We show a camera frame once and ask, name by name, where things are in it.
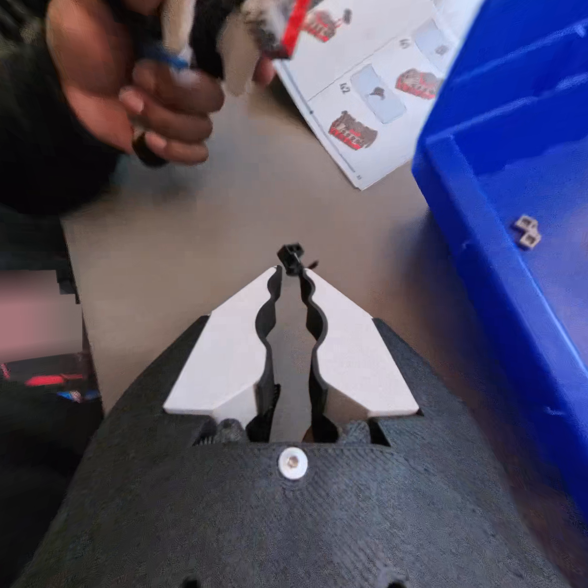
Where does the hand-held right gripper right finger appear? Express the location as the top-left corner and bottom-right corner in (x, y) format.
(300, 268), (421, 443)

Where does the red and grey brick model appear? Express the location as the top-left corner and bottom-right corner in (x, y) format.
(243, 0), (319, 61)

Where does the dark printed box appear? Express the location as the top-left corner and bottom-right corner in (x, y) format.
(0, 353), (103, 407)

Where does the brick instruction booklet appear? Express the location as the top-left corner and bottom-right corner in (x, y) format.
(273, 0), (487, 191)

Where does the person's left forearm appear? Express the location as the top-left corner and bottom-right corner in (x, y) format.
(0, 0), (134, 217)

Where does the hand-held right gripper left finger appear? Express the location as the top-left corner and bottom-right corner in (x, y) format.
(163, 266), (283, 443)

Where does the small black brick piece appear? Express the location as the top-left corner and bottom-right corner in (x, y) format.
(277, 243), (319, 276)

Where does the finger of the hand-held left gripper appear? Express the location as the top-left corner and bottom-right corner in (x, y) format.
(220, 13), (260, 96)

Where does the small grey brick piece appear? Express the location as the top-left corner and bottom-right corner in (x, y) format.
(512, 215), (544, 251)

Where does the person's left hand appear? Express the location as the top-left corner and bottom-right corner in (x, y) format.
(46, 0), (226, 167)

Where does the grey desk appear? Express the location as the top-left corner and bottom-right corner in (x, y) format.
(61, 0), (588, 588)

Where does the blue plastic bin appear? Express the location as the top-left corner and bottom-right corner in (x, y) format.
(411, 0), (588, 522)

